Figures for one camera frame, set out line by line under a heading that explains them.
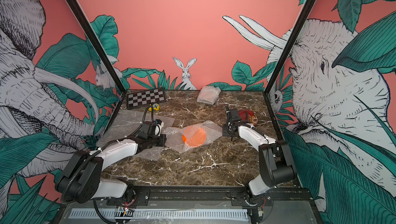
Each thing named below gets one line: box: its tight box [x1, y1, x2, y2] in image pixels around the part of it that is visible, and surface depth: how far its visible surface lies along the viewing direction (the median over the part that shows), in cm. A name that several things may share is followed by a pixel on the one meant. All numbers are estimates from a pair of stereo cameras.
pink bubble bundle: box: [163, 120, 224, 153], surface depth 94 cm
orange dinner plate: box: [182, 125, 207, 148], surface depth 94 cm
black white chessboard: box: [126, 87, 167, 110], surface depth 114 cm
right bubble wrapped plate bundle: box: [196, 85, 222, 105], surface depth 117 cm
